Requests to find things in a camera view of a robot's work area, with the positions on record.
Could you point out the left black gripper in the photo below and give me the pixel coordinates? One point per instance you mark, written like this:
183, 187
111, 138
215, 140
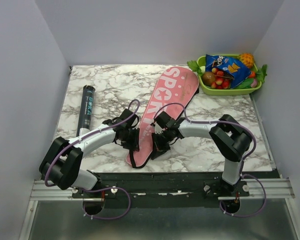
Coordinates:
135, 144

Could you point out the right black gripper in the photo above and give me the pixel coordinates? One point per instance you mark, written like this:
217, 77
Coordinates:
158, 149

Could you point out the black shuttlecock tube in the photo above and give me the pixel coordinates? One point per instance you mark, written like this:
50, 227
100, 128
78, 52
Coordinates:
85, 110

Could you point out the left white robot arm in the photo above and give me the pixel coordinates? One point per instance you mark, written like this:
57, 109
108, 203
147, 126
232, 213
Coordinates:
61, 164

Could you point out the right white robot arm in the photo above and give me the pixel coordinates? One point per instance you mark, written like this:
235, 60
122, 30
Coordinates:
231, 139

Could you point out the green plastic basket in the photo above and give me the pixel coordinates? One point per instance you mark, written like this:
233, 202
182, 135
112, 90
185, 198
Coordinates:
218, 92

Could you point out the toy kiwi fruit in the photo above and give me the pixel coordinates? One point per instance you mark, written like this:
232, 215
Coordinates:
208, 78

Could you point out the green leafy toy vegetable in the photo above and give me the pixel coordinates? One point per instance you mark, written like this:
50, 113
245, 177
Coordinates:
193, 66

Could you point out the blue chip bag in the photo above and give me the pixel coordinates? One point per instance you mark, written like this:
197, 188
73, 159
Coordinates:
233, 69

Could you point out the toy pineapple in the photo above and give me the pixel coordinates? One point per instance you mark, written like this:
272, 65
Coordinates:
247, 59

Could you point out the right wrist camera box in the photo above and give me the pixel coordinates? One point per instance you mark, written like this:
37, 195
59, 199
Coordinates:
159, 127

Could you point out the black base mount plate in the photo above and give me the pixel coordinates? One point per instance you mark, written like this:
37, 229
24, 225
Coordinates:
163, 190

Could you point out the aluminium rail frame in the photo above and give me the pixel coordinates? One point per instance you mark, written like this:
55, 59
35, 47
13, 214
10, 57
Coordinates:
274, 189

